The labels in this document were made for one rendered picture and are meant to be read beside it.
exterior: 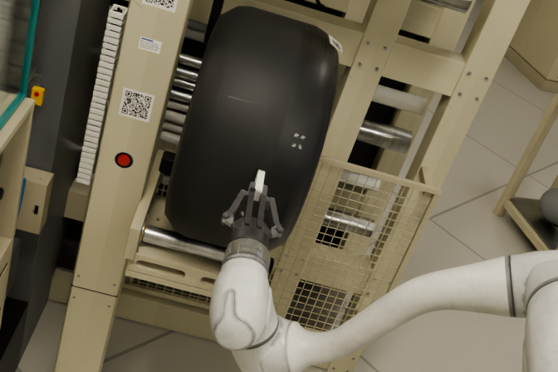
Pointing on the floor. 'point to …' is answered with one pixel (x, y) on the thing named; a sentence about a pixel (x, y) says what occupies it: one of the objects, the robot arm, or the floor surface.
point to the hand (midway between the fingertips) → (258, 185)
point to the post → (89, 305)
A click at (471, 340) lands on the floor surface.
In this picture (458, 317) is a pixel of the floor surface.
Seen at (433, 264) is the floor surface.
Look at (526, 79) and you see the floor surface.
